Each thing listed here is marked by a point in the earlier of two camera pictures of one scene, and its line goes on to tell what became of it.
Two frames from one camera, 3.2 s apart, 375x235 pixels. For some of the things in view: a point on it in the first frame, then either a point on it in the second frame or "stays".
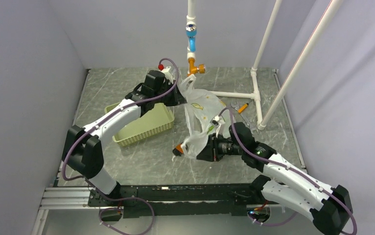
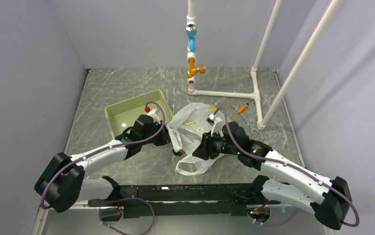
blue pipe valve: [191, 32] stays
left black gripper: [177, 99] to [165, 138]
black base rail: [181, 200] stays
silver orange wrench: [239, 108] stays
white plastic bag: [202, 107] to [187, 125]
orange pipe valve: [193, 69] stays
